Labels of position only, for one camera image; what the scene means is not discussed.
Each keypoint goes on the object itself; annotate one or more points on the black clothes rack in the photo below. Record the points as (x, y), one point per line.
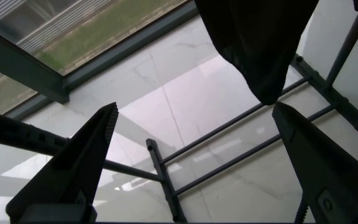
(163, 169)

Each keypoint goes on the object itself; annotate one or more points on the window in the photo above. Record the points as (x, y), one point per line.
(73, 31)

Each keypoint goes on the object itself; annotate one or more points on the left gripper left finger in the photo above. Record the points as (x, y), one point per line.
(73, 174)

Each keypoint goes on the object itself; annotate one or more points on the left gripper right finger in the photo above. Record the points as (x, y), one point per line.
(331, 174)

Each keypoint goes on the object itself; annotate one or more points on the black t-shirt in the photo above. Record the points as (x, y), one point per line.
(253, 46)

